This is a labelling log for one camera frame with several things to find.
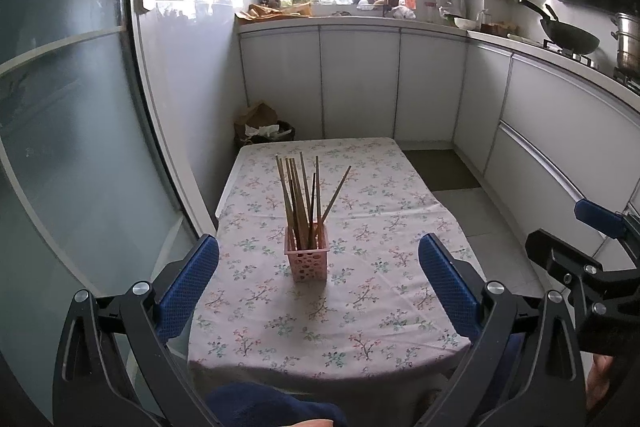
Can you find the bunch of wooden chopsticks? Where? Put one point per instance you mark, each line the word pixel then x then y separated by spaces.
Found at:
pixel 295 192

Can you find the white kitchen cabinets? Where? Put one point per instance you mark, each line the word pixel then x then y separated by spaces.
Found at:
pixel 360 82

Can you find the steel stock pot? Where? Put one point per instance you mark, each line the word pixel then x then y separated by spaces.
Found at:
pixel 629 42

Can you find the black trash bin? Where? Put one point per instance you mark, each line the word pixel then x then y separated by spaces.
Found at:
pixel 285 129

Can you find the white bowl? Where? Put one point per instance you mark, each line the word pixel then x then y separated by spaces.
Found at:
pixel 466 24

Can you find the pink perforated utensil basket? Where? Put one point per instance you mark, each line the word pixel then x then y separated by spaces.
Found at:
pixel 306 257

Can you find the glass sliding door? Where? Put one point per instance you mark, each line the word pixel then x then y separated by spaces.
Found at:
pixel 75 132

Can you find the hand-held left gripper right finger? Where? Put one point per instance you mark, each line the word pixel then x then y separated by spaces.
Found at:
pixel 447 287

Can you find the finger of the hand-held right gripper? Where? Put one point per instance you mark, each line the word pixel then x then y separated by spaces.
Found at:
pixel 560 254
pixel 600 214

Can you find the person's right hand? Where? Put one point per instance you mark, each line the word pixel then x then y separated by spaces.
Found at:
pixel 600 382

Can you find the gas stove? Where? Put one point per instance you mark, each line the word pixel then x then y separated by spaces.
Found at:
pixel 590 57

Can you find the floral tablecloth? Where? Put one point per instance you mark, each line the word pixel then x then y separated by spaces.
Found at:
pixel 360 257

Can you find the dark floor mat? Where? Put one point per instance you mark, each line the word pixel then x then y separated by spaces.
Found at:
pixel 442 169

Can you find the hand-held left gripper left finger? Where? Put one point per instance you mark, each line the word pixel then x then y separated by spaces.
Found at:
pixel 190 287

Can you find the black wok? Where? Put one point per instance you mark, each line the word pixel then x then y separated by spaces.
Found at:
pixel 570 37

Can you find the dark blue shorts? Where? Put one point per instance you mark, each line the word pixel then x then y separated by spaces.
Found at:
pixel 265 404

